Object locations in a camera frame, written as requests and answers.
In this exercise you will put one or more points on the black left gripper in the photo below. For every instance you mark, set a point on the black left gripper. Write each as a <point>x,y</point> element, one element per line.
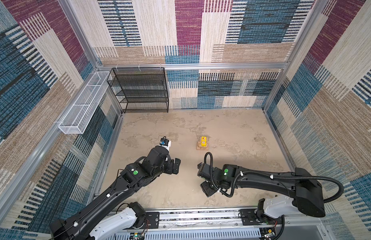
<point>170,169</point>

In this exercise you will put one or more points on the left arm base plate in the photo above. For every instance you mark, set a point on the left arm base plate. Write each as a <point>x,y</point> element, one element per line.
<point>151,220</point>

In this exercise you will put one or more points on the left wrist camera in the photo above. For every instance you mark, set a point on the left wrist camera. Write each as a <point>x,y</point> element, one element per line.
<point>165,143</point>

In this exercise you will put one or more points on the black wire mesh shelf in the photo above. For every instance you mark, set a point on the black wire mesh shelf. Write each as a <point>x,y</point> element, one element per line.
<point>140,90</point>

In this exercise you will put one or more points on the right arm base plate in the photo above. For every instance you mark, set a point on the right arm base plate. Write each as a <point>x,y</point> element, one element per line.
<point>249,217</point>

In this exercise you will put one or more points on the yellow target cube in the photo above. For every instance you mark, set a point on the yellow target cube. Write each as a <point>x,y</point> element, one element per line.
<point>203,141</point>

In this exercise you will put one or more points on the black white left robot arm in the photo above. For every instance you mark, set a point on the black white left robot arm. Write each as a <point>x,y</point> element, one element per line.
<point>130,180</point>

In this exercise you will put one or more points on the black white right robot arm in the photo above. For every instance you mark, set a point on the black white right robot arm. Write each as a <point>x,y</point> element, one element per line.
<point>303,189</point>

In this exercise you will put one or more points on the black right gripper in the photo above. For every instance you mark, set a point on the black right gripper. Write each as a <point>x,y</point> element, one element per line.
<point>206,189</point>

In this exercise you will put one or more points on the white wire mesh basket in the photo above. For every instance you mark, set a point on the white wire mesh basket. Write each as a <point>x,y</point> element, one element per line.
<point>80,113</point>

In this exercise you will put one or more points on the aluminium mounting rail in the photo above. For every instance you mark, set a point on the aluminium mounting rail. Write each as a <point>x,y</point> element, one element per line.
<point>203,224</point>

